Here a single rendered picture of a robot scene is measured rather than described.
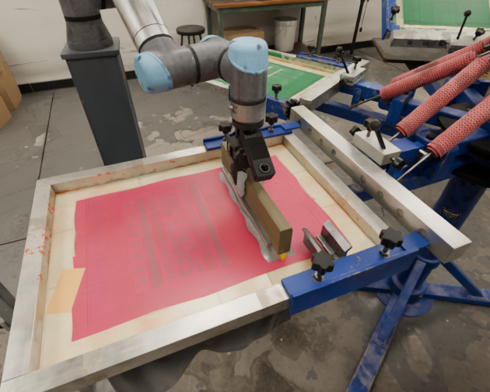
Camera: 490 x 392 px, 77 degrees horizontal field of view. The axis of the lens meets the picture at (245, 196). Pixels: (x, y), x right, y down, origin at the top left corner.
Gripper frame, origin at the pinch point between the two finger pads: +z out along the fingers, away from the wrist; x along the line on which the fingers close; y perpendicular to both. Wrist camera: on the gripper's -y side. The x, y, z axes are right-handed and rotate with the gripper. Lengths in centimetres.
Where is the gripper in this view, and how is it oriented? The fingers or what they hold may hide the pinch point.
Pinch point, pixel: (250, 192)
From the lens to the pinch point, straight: 78.9
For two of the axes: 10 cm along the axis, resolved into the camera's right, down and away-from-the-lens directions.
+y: -3.7, -6.1, 7.0
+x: -9.3, 2.4, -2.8
